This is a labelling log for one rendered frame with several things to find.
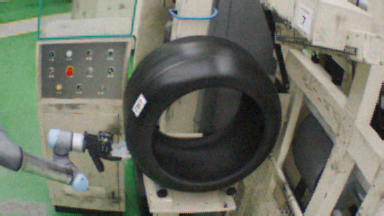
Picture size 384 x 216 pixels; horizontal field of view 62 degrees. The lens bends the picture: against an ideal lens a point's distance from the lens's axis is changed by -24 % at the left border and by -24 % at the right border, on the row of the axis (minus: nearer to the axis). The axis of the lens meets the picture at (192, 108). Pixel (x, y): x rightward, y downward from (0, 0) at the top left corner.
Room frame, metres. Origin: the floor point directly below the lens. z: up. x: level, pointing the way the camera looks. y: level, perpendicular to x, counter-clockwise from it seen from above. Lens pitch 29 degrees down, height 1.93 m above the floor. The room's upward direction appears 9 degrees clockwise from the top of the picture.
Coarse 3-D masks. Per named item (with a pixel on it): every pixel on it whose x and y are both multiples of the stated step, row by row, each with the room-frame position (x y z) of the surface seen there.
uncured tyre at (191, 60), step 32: (160, 64) 1.22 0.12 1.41; (192, 64) 1.18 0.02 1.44; (224, 64) 1.20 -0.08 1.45; (256, 64) 1.28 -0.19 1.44; (128, 96) 1.23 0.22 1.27; (160, 96) 1.13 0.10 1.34; (256, 96) 1.20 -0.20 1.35; (128, 128) 1.14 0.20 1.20; (224, 128) 1.49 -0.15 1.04; (256, 128) 1.44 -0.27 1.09; (160, 160) 1.34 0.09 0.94; (192, 160) 1.41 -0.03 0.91; (224, 160) 1.39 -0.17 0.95; (256, 160) 1.22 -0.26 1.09
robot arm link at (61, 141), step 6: (54, 132) 1.13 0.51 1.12; (60, 132) 1.14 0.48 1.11; (66, 132) 1.16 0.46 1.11; (72, 132) 1.17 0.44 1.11; (48, 138) 1.11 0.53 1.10; (54, 138) 1.11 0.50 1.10; (60, 138) 1.12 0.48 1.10; (66, 138) 1.13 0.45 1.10; (72, 138) 1.14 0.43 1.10; (48, 144) 1.11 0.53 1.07; (54, 144) 1.10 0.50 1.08; (60, 144) 1.11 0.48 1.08; (66, 144) 1.12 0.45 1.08; (72, 144) 1.13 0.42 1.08; (54, 150) 1.11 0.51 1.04; (60, 150) 1.11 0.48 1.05; (66, 150) 1.13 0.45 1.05
